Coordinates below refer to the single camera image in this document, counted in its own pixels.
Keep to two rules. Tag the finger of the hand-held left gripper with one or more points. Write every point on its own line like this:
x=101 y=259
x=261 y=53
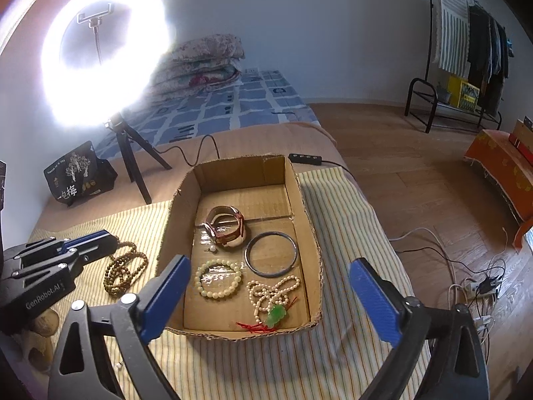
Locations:
x=91 y=237
x=100 y=251

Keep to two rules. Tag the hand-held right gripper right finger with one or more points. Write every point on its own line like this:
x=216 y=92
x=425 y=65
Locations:
x=372 y=300

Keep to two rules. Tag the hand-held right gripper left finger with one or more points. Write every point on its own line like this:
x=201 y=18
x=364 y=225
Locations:
x=166 y=300

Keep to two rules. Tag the brown wide bangles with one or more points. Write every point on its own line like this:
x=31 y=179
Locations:
x=227 y=239

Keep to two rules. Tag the dark metal bangle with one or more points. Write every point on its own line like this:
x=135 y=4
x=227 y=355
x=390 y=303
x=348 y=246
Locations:
x=250 y=264

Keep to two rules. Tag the cardboard box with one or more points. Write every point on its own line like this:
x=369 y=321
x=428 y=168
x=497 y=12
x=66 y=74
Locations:
x=233 y=183

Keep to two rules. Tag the beige slipper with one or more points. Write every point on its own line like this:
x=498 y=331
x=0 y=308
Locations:
x=39 y=354
x=46 y=323

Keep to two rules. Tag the black printed bag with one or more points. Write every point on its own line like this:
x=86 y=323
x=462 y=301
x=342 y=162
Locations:
x=79 y=175

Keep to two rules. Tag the black tripod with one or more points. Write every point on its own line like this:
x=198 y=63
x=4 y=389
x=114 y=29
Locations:
x=129 y=150

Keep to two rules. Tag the white power strip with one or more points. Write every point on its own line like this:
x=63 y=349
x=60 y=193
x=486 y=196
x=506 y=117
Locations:
x=472 y=287

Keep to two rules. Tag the black charger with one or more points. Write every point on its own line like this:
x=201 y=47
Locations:
x=487 y=285

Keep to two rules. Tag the tan mattress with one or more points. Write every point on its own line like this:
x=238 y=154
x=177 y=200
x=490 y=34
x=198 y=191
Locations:
x=250 y=141

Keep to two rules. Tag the orange cloth covered table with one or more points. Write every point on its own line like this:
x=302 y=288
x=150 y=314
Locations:
x=495 y=166

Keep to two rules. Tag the folded floral quilt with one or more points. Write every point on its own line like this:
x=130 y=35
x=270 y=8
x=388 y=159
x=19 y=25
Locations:
x=200 y=66

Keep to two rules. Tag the blue patterned bed sheet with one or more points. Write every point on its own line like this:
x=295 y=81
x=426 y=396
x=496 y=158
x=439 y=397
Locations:
x=250 y=100

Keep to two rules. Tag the black metal clothes rack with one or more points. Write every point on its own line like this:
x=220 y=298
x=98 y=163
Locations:
x=429 y=96

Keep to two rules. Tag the small grey pot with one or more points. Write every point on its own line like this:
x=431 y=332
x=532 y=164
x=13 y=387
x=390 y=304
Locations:
x=444 y=93

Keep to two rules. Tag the brown box with red strip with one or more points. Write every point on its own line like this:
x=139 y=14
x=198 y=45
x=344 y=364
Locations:
x=520 y=137

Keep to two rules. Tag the phone clamp on gooseneck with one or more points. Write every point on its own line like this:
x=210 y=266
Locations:
x=95 y=16

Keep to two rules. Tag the yellow box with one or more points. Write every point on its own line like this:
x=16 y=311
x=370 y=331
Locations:
x=464 y=93

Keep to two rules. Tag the dark hanging clothes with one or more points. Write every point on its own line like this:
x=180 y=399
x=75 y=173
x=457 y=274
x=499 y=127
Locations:
x=487 y=58

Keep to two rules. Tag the striped towel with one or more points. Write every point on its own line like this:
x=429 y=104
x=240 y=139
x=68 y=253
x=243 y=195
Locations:
x=452 y=29

